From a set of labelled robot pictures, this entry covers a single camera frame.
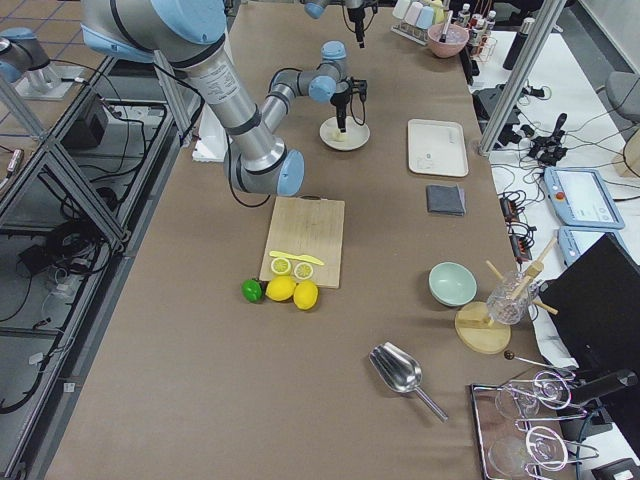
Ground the wooden cutting board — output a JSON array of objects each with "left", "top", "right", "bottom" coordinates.
[{"left": 259, "top": 197, "right": 345, "bottom": 289}]

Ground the blue teach pendant upper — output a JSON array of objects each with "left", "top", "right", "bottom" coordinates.
[{"left": 543, "top": 167, "right": 625, "bottom": 230}]

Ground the lemon half upper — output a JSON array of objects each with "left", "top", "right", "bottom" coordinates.
[{"left": 270, "top": 257, "right": 292, "bottom": 276}]

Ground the metal ice scoop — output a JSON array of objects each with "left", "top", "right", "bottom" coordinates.
[{"left": 369, "top": 342, "right": 449, "bottom": 422}]

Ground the whole yellow lemon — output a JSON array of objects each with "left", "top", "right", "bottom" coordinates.
[
  {"left": 265, "top": 275, "right": 297, "bottom": 302},
  {"left": 293, "top": 280, "right": 319, "bottom": 311}
]

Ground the pale green round plate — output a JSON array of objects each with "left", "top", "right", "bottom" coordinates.
[{"left": 319, "top": 116, "right": 370, "bottom": 151}]

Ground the grey office chair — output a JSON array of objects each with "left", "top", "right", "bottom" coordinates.
[{"left": 605, "top": 71, "right": 639, "bottom": 123}]

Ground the wooden stand with base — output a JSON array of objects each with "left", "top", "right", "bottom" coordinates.
[{"left": 455, "top": 237, "right": 558, "bottom": 354}]

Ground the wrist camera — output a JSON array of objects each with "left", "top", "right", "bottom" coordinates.
[{"left": 348, "top": 77, "right": 368, "bottom": 103}]

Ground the clear glass on stand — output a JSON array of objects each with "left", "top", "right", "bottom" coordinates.
[{"left": 487, "top": 271, "right": 541, "bottom": 325}]

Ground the bottle carrier with bottles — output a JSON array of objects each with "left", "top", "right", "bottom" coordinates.
[{"left": 454, "top": 1, "right": 497, "bottom": 63}]

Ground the grey folded cloth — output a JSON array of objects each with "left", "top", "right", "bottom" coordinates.
[{"left": 426, "top": 184, "right": 466, "bottom": 216}]

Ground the lemon half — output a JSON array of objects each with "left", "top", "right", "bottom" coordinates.
[
  {"left": 292, "top": 262, "right": 315, "bottom": 281},
  {"left": 270, "top": 257, "right": 292, "bottom": 276}
]

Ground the aluminium frame post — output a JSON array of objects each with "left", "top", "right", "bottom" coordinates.
[{"left": 478, "top": 0, "right": 566, "bottom": 157}]

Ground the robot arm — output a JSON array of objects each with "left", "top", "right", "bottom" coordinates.
[
  {"left": 81, "top": 0, "right": 347, "bottom": 196},
  {"left": 302, "top": 0, "right": 378, "bottom": 48}
]

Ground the cream rabbit tray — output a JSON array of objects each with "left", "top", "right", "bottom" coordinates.
[{"left": 407, "top": 119, "right": 469, "bottom": 178}]

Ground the wire glass holder tray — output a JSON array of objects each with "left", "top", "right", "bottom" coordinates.
[{"left": 469, "top": 369, "right": 599, "bottom": 479}]

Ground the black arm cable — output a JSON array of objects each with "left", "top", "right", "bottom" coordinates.
[{"left": 344, "top": 79, "right": 370, "bottom": 129}]

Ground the yellow plastic knife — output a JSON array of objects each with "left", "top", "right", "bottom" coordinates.
[{"left": 269, "top": 250, "right": 325, "bottom": 266}]

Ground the pink upturned cup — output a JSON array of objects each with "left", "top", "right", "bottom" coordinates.
[{"left": 404, "top": 1, "right": 424, "bottom": 28}]

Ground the black thermos bottle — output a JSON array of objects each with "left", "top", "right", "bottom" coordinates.
[{"left": 502, "top": 17, "right": 535, "bottom": 71}]

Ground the green lime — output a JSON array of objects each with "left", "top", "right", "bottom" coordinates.
[{"left": 241, "top": 279, "right": 264, "bottom": 303}]

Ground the white wire cup rack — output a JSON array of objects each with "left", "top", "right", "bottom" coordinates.
[{"left": 391, "top": 22, "right": 428, "bottom": 45}]

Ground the metal rod with black tip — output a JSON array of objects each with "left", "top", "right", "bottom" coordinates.
[{"left": 439, "top": 10, "right": 453, "bottom": 43}]

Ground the mint green bowl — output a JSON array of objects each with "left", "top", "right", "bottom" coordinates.
[{"left": 428, "top": 262, "right": 477, "bottom": 307}]

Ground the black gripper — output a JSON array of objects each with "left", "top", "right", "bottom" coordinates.
[
  {"left": 330, "top": 82, "right": 352, "bottom": 133},
  {"left": 347, "top": 4, "right": 365, "bottom": 43}
]

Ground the mint green upturned cup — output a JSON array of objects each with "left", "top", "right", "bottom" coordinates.
[{"left": 392, "top": 0, "right": 412, "bottom": 21}]

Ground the lemon half lower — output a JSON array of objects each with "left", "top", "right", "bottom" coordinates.
[{"left": 292, "top": 262, "right": 315, "bottom": 281}]

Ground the blue teach pendant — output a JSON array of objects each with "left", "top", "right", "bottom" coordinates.
[
  {"left": 557, "top": 226, "right": 626, "bottom": 267},
  {"left": 543, "top": 167, "right": 625, "bottom": 230}
]

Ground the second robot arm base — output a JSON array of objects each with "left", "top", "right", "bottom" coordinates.
[{"left": 1, "top": 27, "right": 76, "bottom": 101}]

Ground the blue teach pendant lower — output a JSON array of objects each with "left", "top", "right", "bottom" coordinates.
[{"left": 557, "top": 226, "right": 626, "bottom": 267}]

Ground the black monitor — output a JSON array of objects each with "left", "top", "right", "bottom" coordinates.
[{"left": 540, "top": 233, "right": 639, "bottom": 372}]

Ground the light blue upturned cup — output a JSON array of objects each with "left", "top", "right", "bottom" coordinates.
[{"left": 416, "top": 5, "right": 435, "bottom": 30}]

